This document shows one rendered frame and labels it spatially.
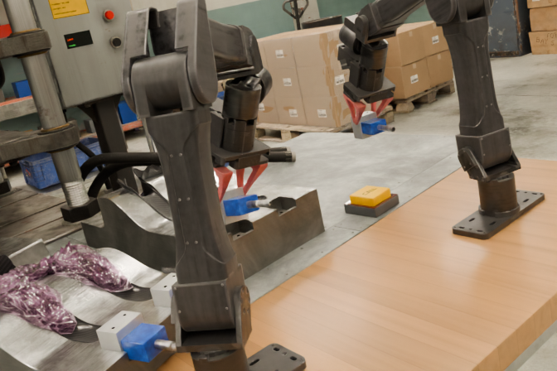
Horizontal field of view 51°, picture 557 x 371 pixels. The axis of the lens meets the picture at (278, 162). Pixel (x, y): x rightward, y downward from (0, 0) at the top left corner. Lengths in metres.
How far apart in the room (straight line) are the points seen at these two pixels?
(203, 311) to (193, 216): 0.11
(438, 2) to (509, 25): 6.86
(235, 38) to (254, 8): 8.08
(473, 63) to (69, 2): 1.17
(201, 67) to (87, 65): 1.17
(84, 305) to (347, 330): 0.39
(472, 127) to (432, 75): 4.92
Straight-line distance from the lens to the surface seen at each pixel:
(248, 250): 1.02
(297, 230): 1.10
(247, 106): 0.91
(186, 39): 0.66
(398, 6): 1.17
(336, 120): 4.94
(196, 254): 0.68
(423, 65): 5.86
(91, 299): 0.96
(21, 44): 1.60
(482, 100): 1.06
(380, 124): 1.36
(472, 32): 1.04
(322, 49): 4.86
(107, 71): 1.84
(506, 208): 1.09
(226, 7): 8.70
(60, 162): 1.64
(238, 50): 0.85
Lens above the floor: 1.24
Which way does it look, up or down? 15 degrees down
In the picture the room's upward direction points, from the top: 12 degrees counter-clockwise
